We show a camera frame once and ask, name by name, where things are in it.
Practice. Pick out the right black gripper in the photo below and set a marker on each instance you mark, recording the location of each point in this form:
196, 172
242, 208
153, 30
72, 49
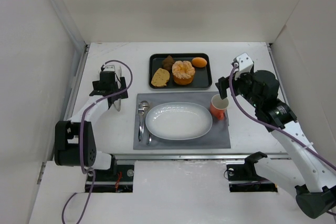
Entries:
228, 83

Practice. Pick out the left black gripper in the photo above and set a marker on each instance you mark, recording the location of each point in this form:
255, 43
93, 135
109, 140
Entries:
109, 92

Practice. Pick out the yellow bread slice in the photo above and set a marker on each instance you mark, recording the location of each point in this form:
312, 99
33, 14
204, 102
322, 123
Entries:
160, 78

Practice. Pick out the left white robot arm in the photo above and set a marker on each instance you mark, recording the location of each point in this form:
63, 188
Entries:
74, 138

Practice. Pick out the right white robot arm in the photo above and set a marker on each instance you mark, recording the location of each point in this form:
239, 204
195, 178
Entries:
313, 187

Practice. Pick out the black rectangular tray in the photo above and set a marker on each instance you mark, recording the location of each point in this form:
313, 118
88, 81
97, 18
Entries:
201, 81

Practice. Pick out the orange mug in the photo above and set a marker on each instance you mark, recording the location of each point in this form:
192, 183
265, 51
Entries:
218, 106

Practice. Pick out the small orange round bun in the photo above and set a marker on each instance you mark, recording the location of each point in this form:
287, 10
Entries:
199, 62

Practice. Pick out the silver spoon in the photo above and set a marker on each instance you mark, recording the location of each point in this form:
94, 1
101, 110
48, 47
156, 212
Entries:
143, 106

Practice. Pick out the large orange sugared bun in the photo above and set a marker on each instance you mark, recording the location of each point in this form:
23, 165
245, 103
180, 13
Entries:
183, 72

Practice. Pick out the grey cloth placemat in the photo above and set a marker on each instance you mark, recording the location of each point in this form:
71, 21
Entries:
216, 138

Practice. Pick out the brown chocolate pastry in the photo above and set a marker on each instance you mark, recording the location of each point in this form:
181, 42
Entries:
167, 63

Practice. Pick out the white oval plate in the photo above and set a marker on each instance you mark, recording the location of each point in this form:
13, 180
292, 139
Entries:
178, 121

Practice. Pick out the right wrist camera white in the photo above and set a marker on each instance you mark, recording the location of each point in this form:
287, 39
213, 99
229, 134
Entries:
243, 64

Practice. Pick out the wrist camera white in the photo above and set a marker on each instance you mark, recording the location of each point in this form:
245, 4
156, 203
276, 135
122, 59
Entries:
243, 64
112, 68

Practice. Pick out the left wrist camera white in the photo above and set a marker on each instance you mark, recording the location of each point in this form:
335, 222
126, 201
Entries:
112, 68

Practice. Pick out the aluminium rail frame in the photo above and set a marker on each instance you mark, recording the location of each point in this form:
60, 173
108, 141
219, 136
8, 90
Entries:
114, 131

